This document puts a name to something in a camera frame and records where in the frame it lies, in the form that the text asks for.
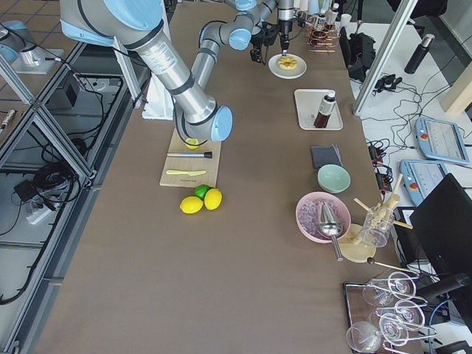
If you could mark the white round plate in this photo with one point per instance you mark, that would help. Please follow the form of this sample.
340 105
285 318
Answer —
298 72

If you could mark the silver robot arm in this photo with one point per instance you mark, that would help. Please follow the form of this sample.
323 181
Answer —
249 20
139 26

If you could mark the glazed yellow donut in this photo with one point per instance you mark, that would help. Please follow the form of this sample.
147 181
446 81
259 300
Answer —
287 63

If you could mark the brown tea bottle on tray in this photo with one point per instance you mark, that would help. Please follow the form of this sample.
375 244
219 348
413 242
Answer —
325 109

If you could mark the wine glass rack tray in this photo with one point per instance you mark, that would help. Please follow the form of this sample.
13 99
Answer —
385 314

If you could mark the white cup rack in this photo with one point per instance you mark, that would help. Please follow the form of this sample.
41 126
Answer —
309 9

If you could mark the tea bottle in rack near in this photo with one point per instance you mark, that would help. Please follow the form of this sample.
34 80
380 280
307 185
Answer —
319 24

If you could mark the tea bottle in rack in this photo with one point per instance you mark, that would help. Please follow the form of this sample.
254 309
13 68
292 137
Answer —
319 24
331 15

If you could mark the tea bottle in rack far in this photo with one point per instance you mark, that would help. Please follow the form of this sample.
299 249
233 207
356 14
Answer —
331 15

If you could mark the grey folded cloth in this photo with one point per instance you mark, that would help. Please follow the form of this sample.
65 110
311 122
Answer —
324 155

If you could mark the half lemon on board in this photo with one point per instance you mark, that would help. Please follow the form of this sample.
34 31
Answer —
191 143

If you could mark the black thermos bottle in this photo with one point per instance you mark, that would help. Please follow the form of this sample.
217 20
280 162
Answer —
419 54

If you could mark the mint green bowl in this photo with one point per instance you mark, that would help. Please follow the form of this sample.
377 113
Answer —
333 178

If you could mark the yellow plastic knife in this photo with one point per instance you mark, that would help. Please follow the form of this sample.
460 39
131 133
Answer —
185 172

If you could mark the green lime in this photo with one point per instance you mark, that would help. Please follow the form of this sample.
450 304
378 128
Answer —
201 190

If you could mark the yellow lemon rear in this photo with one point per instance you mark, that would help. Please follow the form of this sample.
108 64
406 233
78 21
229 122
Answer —
213 199

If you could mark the yellow lemon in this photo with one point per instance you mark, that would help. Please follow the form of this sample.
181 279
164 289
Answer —
213 199
191 205

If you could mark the pink bowl with ice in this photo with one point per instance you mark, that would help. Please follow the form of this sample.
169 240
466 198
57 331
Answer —
310 212

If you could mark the yellow lemon front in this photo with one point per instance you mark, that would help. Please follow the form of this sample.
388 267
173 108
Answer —
191 205

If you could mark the clear glass mug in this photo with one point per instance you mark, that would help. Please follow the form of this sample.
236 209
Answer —
376 229

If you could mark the wooden mug tree stand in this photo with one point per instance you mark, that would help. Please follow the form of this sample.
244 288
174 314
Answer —
360 242

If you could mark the black monitor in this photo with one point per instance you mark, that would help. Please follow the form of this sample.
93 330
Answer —
442 224

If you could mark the copper wire bottle rack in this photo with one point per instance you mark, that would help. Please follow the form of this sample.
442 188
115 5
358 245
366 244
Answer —
324 40

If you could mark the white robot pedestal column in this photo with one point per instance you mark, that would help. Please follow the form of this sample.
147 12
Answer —
159 103

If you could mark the knife with black handle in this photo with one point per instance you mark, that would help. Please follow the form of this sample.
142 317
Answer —
191 154

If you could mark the aluminium frame post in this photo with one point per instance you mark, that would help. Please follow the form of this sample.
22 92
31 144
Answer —
392 36

